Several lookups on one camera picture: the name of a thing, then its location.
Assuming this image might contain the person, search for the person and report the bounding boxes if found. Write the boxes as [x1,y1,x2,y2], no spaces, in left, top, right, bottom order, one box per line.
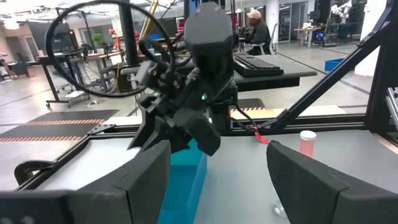
[244,9,272,56]

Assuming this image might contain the black right arm cable loop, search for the black right arm cable loop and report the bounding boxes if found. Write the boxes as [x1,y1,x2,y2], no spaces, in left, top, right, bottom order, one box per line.
[45,0,177,99]

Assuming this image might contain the white table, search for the white table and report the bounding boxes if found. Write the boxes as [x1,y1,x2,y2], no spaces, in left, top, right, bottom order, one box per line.
[294,26,323,48]

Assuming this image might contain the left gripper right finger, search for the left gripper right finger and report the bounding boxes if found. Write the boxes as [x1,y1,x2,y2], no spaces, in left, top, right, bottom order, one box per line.
[266,139,348,224]

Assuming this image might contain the white chair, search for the white chair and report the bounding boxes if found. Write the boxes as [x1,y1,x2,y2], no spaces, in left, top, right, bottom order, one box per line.
[251,22,279,57]

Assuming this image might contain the silver aluminium profile bar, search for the silver aluminium profile bar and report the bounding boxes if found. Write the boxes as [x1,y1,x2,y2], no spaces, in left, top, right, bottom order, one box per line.
[385,86,398,125]

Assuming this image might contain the black frame work table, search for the black frame work table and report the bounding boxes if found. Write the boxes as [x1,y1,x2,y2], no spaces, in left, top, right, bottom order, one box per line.
[36,49,125,108]

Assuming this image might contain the black floor mat striped edge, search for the black floor mat striped edge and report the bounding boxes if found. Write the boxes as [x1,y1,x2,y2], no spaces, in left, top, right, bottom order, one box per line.
[26,108,121,126]
[229,98,267,112]
[0,123,108,143]

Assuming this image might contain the blue storage crate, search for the blue storage crate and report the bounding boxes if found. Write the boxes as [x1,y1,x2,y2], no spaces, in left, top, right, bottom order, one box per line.
[324,57,346,73]

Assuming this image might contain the red zip tie tag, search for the red zip tie tag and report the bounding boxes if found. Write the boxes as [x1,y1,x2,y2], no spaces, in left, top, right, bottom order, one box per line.
[253,127,270,146]

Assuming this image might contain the small potted plant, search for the small potted plant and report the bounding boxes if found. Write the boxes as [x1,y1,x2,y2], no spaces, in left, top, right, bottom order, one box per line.
[91,32,106,55]

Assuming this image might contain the pink pill bottle white cap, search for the pink pill bottle white cap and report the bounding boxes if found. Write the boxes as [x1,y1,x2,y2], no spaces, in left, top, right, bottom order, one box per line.
[299,130,317,158]

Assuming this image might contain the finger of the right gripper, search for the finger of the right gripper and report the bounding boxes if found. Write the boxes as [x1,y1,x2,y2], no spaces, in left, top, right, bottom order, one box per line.
[141,121,191,152]
[127,116,156,151]

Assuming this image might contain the black keyboard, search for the black keyboard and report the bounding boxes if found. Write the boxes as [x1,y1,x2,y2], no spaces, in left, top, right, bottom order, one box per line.
[233,52,285,78]

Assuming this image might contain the black office desk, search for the black office desk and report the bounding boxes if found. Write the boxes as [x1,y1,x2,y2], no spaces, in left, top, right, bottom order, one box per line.
[174,52,318,93]

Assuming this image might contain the black table clamp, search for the black table clamp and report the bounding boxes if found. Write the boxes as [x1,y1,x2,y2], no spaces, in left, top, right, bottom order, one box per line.
[14,160,57,187]

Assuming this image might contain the blue plastic bin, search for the blue plastic bin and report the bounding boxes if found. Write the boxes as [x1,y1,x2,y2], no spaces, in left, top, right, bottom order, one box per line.
[157,138,208,224]

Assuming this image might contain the black vertical pole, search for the black vertical pole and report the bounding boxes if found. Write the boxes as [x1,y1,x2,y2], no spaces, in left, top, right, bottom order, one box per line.
[118,0,140,68]

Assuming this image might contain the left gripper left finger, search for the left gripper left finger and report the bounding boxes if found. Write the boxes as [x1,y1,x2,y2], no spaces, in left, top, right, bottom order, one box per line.
[83,139,172,224]

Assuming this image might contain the clear bluish pill bottle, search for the clear bluish pill bottle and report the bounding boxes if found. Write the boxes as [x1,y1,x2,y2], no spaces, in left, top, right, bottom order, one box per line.
[269,186,287,218]

